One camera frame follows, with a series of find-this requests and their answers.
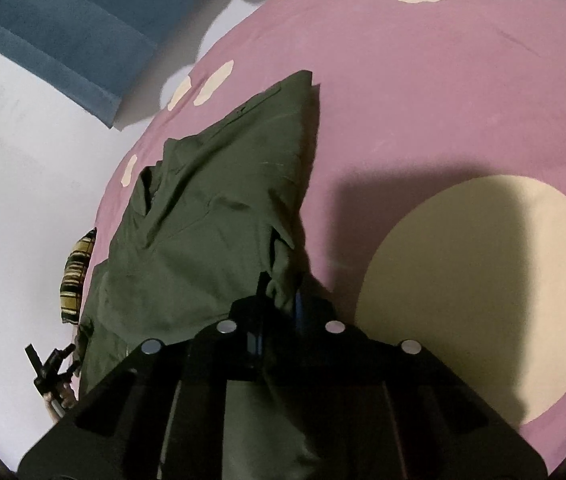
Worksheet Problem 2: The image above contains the person's left hand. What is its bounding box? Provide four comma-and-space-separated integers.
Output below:
43, 377, 78, 420

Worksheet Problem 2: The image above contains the dark green shirt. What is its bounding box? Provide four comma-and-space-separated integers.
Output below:
72, 70, 331, 480

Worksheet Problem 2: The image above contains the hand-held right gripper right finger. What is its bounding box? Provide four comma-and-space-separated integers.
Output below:
292, 285, 548, 480

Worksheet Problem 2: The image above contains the pink dotted bed sheet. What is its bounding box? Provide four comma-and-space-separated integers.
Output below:
70, 0, 566, 480

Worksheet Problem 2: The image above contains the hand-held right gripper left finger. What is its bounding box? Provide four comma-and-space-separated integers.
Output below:
17, 272, 274, 480

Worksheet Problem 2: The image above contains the blue curtain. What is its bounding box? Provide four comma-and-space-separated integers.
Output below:
0, 0, 251, 130

